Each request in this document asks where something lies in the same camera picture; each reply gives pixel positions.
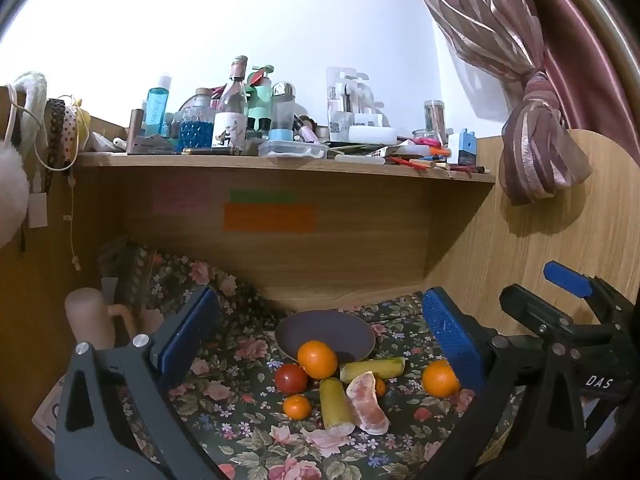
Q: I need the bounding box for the green pump bottle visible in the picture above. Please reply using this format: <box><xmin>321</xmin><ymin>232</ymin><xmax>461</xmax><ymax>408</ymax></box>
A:
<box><xmin>245</xmin><ymin>65</ymin><xmax>275</xmax><ymax>133</ymax></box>

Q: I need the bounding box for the clear plastic box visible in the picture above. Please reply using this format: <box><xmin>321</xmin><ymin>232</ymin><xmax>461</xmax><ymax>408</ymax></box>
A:
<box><xmin>258</xmin><ymin>140</ymin><xmax>329</xmax><ymax>159</ymax></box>

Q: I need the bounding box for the paper sheet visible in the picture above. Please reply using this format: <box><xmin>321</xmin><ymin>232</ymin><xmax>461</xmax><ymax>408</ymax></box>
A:
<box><xmin>32</xmin><ymin>380</ymin><xmax>66</xmax><ymax>443</ymax></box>

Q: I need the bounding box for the white flat box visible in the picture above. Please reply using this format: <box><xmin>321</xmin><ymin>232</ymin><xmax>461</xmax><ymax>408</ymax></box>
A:
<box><xmin>347</xmin><ymin>126</ymin><xmax>397</xmax><ymax>144</ymax></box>

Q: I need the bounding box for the orange sticky note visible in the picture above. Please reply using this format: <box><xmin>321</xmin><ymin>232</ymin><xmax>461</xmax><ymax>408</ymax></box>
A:
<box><xmin>223</xmin><ymin>203</ymin><xmax>317</xmax><ymax>233</ymax></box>

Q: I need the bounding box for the glass bottle blue liquid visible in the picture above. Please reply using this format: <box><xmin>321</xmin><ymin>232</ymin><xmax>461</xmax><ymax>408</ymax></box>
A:
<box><xmin>179</xmin><ymin>89</ymin><xmax>215</xmax><ymax>151</ymax></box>

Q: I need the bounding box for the red tomato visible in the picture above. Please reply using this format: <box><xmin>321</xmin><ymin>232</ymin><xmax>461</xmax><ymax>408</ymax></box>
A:
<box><xmin>274</xmin><ymin>363</ymin><xmax>309</xmax><ymax>395</ymax></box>

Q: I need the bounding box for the clear blister package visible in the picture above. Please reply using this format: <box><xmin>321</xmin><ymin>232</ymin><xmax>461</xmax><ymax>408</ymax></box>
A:
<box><xmin>326</xmin><ymin>66</ymin><xmax>377</xmax><ymax>142</ymax></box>

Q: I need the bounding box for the clear round jar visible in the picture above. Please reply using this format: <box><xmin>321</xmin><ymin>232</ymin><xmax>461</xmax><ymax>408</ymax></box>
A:
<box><xmin>423</xmin><ymin>100</ymin><xmax>446</xmax><ymax>142</ymax></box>

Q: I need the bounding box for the large orange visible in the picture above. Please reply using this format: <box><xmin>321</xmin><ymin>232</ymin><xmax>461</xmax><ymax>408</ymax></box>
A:
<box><xmin>297</xmin><ymin>340</ymin><xmax>339</xmax><ymax>380</ymax></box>

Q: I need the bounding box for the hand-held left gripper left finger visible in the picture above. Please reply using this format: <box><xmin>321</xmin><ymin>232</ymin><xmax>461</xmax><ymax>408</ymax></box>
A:
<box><xmin>54</xmin><ymin>286</ymin><xmax>226</xmax><ymax>480</ymax></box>

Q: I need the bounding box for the pink sticky note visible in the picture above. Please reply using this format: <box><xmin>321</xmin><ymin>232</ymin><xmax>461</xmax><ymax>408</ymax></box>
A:
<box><xmin>152</xmin><ymin>180</ymin><xmax>211</xmax><ymax>213</ymax></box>

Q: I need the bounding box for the white fluffy headband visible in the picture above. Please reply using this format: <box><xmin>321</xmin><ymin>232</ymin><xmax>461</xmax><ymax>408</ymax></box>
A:
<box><xmin>7</xmin><ymin>72</ymin><xmax>48</xmax><ymax>153</ymax></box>

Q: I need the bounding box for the green-tipped cut banana piece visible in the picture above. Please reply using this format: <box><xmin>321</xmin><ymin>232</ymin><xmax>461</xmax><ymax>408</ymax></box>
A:
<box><xmin>340</xmin><ymin>357</ymin><xmax>407</xmax><ymax>382</ymax></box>

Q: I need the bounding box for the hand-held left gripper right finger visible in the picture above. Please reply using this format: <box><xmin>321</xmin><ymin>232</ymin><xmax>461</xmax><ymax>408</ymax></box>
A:
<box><xmin>422</xmin><ymin>287</ymin><xmax>587</xmax><ymax>480</ymax></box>

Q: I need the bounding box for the white plush ball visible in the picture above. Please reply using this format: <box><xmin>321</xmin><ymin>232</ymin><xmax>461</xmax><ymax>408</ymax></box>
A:
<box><xmin>0</xmin><ymin>145</ymin><xmax>31</xmax><ymax>248</ymax></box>

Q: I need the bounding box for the wooden desk hutch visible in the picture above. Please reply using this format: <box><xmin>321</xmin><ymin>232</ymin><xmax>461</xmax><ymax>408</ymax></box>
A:
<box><xmin>0</xmin><ymin>82</ymin><xmax>640</xmax><ymax>480</ymax></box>

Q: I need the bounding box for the black dotted headband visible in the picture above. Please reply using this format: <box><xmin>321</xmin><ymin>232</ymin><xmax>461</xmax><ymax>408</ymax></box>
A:
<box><xmin>44</xmin><ymin>97</ymin><xmax>81</xmax><ymax>171</ymax></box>

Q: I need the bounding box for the white hanging cord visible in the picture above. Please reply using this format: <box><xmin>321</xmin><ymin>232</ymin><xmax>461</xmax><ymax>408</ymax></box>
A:
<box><xmin>64</xmin><ymin>160</ymin><xmax>82</xmax><ymax>272</ymax></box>

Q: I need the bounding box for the yellow cut banana piece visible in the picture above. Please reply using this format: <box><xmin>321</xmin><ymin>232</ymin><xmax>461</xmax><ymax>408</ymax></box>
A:
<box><xmin>319</xmin><ymin>378</ymin><xmax>356</xmax><ymax>433</ymax></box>

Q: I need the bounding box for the satin pink curtain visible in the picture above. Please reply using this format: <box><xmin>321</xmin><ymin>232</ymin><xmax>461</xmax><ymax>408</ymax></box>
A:
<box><xmin>520</xmin><ymin>0</ymin><xmax>633</xmax><ymax>131</ymax></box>

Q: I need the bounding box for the floral tablecloth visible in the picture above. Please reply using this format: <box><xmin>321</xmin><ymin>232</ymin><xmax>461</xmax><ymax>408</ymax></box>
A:
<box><xmin>97</xmin><ymin>240</ymin><xmax>531</xmax><ymax>480</ymax></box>

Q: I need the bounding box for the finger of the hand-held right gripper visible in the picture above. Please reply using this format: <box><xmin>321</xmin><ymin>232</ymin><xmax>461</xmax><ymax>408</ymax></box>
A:
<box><xmin>544</xmin><ymin>261</ymin><xmax>626</xmax><ymax>312</ymax></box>
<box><xmin>499</xmin><ymin>284</ymin><xmax>576</xmax><ymax>339</ymax></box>

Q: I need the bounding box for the pale pink mug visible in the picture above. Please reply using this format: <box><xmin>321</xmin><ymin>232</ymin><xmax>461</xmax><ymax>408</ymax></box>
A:
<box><xmin>65</xmin><ymin>287</ymin><xmax>133</xmax><ymax>351</ymax></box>

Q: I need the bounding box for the white hanging tag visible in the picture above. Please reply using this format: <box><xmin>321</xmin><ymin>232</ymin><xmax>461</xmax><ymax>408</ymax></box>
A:
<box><xmin>27</xmin><ymin>192</ymin><xmax>48</xmax><ymax>228</ymax></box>

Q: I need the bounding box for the green sticky note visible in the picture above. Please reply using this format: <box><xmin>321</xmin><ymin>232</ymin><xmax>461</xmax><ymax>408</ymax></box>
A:
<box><xmin>230</xmin><ymin>189</ymin><xmax>296</xmax><ymax>204</ymax></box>

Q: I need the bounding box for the blue plastic bottle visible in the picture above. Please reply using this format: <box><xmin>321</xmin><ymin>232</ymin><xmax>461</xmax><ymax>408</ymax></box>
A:
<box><xmin>144</xmin><ymin>75</ymin><xmax>172</xmax><ymax>137</ymax></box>

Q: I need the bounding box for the medium orange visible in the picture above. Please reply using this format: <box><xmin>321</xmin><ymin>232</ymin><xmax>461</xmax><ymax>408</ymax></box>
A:
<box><xmin>421</xmin><ymin>360</ymin><xmax>461</xmax><ymax>398</ymax></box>

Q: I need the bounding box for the brown bowl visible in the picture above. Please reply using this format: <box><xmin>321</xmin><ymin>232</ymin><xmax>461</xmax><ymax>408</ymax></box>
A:
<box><xmin>274</xmin><ymin>310</ymin><xmax>377</xmax><ymax>363</ymax></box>

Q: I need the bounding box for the clear bottle blue base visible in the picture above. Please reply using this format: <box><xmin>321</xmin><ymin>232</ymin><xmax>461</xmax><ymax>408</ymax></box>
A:
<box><xmin>269</xmin><ymin>81</ymin><xmax>297</xmax><ymax>142</ymax></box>

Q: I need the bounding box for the pink wine bottle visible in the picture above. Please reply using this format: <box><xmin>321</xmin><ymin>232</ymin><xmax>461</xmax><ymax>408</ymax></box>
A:
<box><xmin>212</xmin><ymin>56</ymin><xmax>249</xmax><ymax>150</ymax></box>

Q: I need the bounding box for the blue and white box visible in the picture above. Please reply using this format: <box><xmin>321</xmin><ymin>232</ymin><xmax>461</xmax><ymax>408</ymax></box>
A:
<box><xmin>448</xmin><ymin>130</ymin><xmax>477</xmax><ymax>166</ymax></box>

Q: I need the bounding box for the pink pomelo segment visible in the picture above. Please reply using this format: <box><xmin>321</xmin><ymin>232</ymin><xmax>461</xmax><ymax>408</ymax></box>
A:
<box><xmin>346</xmin><ymin>371</ymin><xmax>390</xmax><ymax>435</ymax></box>

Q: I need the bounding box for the striped pink curtain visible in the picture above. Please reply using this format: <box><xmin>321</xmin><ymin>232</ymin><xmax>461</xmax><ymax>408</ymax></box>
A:
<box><xmin>404</xmin><ymin>0</ymin><xmax>596</xmax><ymax>207</ymax></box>

